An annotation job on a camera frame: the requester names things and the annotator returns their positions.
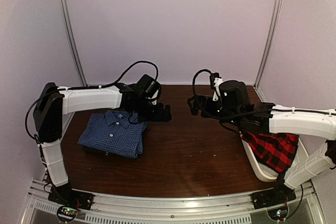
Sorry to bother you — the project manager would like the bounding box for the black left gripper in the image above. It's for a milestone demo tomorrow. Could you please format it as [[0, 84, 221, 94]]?
[[132, 98, 171, 122]]

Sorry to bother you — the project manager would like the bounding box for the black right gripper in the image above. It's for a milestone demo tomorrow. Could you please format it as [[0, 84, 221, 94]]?
[[188, 94, 242, 127]]

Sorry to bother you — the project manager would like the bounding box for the blue plaid long sleeve shirt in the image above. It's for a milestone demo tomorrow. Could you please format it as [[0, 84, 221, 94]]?
[[77, 110, 148, 158]]

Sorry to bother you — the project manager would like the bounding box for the dark shirt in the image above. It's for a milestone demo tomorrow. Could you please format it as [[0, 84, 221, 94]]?
[[82, 146, 110, 156]]

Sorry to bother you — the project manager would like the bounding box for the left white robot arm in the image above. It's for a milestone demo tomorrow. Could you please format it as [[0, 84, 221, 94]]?
[[27, 74, 172, 205]]

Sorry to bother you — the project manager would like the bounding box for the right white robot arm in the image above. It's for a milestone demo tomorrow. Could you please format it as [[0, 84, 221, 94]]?
[[234, 77, 335, 191]]

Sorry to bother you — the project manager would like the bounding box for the red black plaid shirt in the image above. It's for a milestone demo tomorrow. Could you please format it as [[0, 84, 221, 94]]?
[[241, 131, 299, 173]]

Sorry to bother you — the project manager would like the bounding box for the white plastic bin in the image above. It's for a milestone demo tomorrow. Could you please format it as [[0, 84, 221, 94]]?
[[241, 138, 308, 183]]

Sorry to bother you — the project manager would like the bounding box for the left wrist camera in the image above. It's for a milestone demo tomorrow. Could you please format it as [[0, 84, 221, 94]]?
[[150, 87, 162, 105]]

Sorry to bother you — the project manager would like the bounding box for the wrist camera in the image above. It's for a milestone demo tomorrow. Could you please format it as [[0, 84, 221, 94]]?
[[150, 87, 162, 105], [209, 72, 223, 101]]

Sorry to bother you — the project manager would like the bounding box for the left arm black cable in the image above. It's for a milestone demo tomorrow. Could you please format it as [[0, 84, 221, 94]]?
[[25, 60, 159, 143]]

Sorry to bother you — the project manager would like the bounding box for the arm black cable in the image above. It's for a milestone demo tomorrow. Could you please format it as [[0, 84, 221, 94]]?
[[192, 69, 336, 219], [25, 60, 159, 143]]

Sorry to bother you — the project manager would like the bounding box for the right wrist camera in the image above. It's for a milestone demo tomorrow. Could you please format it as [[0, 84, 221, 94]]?
[[209, 72, 223, 101]]

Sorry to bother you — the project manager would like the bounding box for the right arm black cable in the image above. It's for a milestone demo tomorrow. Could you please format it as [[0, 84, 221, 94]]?
[[192, 69, 336, 219]]

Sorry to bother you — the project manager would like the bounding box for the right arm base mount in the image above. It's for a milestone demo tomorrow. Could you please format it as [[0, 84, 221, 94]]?
[[251, 188, 296, 222]]

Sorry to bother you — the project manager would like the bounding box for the front aluminium rail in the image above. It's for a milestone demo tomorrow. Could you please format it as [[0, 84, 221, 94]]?
[[18, 180, 327, 223]]

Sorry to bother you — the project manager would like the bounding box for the right aluminium frame post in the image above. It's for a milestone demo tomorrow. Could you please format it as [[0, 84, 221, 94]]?
[[254, 0, 283, 89]]

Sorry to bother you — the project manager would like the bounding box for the aluminium frame post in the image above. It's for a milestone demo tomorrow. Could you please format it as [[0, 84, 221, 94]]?
[[60, 0, 88, 87], [254, 0, 283, 89]]

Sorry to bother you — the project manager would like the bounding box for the left aluminium frame post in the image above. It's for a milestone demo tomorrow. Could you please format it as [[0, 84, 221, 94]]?
[[60, 0, 88, 87]]

